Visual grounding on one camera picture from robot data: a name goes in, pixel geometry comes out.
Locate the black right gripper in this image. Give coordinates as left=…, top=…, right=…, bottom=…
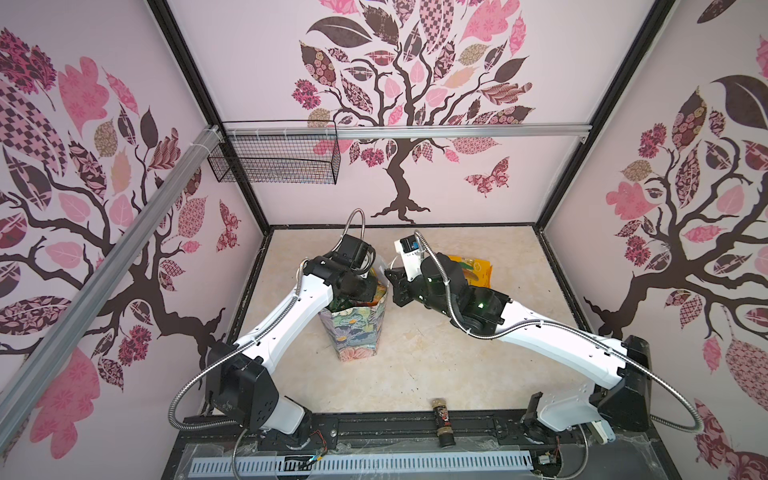
left=383, top=266, right=455, bottom=321

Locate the yellow orange snack bag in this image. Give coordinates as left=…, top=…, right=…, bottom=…
left=449, top=255, right=493, bottom=288

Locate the floral paper bag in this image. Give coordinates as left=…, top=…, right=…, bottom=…
left=319, top=269, right=388, bottom=362

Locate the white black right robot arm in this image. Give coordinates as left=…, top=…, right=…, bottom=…
left=385, top=254, right=651, bottom=434

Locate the small brown black bottle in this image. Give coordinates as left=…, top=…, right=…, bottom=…
left=431, top=398, right=456, bottom=448

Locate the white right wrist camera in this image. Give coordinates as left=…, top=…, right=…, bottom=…
left=394, top=234, right=425, bottom=281

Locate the black wire basket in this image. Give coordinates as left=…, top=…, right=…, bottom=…
left=208, top=120, right=341, bottom=185

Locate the aluminium rail back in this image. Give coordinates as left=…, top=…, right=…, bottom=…
left=224, top=122, right=592, bottom=140

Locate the aluminium rail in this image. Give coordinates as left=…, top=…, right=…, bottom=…
left=1, top=125, right=223, bottom=448
left=224, top=122, right=592, bottom=140

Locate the white slotted cable duct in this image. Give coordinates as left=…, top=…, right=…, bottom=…
left=187, top=451, right=534, bottom=479

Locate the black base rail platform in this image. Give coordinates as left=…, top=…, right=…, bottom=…
left=161, top=409, right=681, bottom=479

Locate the aluminium rail left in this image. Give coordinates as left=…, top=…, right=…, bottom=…
left=1, top=125, right=223, bottom=448

